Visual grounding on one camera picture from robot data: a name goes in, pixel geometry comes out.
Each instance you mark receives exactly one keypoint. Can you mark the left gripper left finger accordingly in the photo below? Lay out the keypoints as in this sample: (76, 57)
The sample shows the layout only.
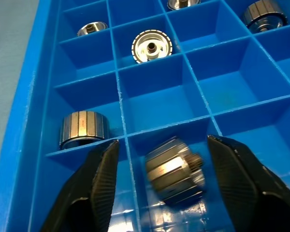
(87, 193)

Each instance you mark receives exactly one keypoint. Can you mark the blue compartment tray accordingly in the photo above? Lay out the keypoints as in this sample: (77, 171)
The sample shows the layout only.
(159, 104)

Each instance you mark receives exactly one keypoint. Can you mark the metal roller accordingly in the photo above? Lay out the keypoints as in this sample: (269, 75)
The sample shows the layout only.
(83, 128)
(264, 15)
(174, 174)

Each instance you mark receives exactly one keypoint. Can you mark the metal nut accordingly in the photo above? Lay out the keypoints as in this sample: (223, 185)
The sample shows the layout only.
(91, 27)
(145, 52)

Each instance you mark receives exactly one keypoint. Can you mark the metal nut in blue tray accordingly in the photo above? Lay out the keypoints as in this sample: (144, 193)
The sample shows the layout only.
(91, 27)

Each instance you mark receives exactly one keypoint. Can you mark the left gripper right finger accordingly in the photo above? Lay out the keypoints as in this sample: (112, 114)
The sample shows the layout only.
(244, 193)

